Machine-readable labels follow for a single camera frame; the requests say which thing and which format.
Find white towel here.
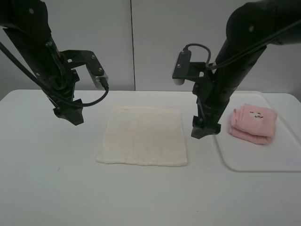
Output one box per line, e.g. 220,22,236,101
96,106,188,167

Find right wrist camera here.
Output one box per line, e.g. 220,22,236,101
172,49,191,86

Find white plastic tray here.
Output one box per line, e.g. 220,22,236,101
215,92,301,172

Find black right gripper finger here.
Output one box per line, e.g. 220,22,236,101
203,128,220,137
191,127,204,138

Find pink towel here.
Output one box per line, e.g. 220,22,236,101
229,104,277,145

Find black right camera cable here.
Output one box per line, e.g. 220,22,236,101
184,20,301,70

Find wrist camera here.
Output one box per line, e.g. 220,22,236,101
86,51,109,89
172,49,191,86

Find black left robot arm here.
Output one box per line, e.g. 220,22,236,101
0,0,79,101

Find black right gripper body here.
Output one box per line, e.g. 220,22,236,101
192,110,221,129

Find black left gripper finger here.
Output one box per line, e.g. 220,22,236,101
58,114,78,126
74,110,84,124

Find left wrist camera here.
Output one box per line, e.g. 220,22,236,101
86,51,109,89

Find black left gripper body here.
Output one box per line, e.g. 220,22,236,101
52,98,83,118

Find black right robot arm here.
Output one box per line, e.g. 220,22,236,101
191,0,301,139

